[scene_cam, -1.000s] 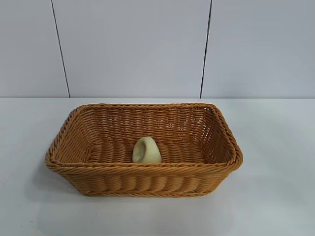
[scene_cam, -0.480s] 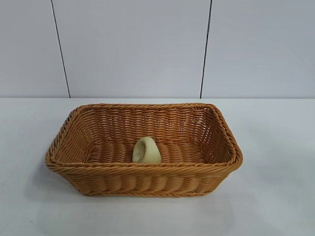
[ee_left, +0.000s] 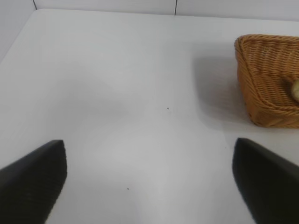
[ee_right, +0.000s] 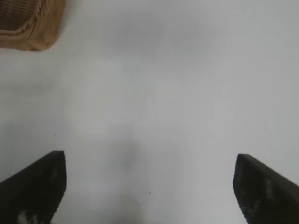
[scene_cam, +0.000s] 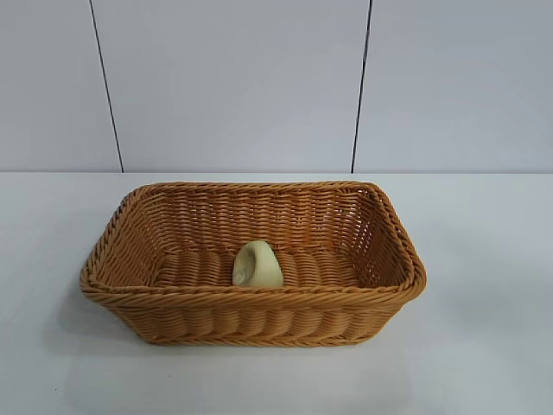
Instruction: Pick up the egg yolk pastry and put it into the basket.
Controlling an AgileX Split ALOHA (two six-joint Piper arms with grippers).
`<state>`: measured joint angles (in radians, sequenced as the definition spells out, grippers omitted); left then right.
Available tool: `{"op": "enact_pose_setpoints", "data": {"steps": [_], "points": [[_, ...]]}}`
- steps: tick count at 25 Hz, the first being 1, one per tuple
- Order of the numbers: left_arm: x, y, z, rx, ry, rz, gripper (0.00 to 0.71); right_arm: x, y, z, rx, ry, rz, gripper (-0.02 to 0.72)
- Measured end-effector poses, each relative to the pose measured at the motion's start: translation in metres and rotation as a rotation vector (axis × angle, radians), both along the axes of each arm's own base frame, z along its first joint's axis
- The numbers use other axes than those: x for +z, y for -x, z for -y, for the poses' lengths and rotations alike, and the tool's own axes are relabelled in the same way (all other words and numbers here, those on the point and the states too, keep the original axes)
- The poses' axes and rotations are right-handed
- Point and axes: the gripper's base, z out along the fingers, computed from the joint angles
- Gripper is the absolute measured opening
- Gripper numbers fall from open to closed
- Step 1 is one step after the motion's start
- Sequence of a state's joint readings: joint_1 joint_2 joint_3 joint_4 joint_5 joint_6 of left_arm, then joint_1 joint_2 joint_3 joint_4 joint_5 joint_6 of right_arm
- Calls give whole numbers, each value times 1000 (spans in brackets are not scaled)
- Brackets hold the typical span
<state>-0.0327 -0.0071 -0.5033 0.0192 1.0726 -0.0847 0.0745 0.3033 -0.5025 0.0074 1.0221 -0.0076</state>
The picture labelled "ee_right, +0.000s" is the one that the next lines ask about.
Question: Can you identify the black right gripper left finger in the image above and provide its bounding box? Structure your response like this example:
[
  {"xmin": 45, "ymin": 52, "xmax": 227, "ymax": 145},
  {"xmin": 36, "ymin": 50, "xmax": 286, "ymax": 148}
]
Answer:
[{"xmin": 0, "ymin": 150, "xmax": 67, "ymax": 224}]

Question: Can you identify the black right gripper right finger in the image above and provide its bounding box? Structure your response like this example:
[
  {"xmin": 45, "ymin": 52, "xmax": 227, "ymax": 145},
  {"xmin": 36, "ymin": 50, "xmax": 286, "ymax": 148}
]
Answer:
[{"xmin": 233, "ymin": 153, "xmax": 299, "ymax": 224}]

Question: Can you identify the brown woven wicker basket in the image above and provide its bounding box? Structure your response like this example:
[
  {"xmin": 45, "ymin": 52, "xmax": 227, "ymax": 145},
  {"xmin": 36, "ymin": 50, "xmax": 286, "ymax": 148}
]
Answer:
[{"xmin": 0, "ymin": 0, "xmax": 65, "ymax": 52}]

